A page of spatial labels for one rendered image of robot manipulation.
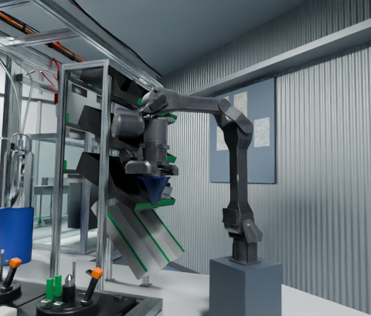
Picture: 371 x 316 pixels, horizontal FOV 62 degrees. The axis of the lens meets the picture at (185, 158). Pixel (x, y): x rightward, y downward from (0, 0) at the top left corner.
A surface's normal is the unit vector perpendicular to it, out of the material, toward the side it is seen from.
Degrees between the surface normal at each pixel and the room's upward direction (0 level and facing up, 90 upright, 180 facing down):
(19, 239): 90
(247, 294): 90
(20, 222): 90
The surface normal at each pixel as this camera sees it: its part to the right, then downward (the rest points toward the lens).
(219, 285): -0.83, -0.06
